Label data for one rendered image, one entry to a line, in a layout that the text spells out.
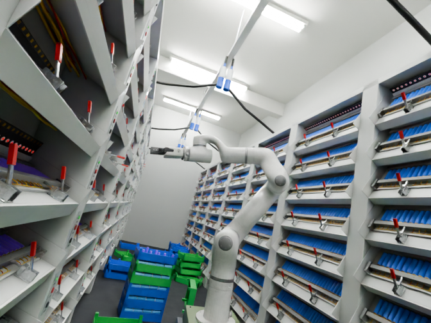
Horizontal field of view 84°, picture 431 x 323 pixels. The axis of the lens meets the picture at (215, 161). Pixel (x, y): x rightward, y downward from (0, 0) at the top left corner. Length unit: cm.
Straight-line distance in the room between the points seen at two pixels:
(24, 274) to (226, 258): 76
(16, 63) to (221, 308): 116
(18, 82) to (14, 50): 5
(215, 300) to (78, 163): 84
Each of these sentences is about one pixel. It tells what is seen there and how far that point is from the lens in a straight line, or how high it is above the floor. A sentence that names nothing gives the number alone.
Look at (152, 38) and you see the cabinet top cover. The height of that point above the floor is 177.
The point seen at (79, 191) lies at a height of 79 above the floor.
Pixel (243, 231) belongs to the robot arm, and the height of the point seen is 78.
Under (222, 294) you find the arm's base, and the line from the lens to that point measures 127.
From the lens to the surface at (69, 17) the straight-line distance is 73.
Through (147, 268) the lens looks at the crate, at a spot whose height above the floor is 35.
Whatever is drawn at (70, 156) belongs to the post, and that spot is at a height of 89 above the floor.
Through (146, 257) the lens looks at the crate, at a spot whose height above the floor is 42.
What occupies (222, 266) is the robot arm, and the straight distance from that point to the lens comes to 123.
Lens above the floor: 81
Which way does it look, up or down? 13 degrees up
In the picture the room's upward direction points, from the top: 14 degrees clockwise
